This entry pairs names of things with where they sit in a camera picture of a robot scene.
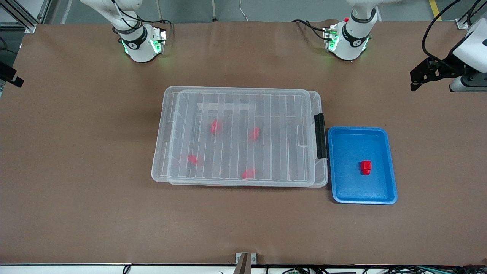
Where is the clear ribbed plastic lid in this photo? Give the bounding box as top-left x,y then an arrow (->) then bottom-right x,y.
151,86 -> 318,184

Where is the black box latch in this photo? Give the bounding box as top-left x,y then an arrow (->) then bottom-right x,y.
314,113 -> 327,159

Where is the clear plastic storage box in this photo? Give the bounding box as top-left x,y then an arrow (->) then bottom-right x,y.
167,89 -> 328,188

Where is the blue plastic tray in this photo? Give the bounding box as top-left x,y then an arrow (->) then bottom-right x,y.
328,127 -> 398,205

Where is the brown table mat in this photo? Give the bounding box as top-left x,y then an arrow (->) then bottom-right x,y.
0,21 -> 487,266

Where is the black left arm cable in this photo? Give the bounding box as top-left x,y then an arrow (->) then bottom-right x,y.
422,0 -> 487,73

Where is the aluminium frame profile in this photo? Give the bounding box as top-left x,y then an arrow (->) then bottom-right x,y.
457,0 -> 487,29
0,0 -> 37,34

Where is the black left base cable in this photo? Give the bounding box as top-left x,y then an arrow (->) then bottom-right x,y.
292,19 -> 331,38

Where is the black base cable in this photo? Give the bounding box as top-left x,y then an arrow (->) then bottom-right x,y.
292,19 -> 331,38
110,0 -> 173,37

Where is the black right base cable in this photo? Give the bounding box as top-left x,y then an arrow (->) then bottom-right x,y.
110,0 -> 173,37

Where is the silver metal bracket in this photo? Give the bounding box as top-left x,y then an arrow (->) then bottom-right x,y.
235,253 -> 258,265

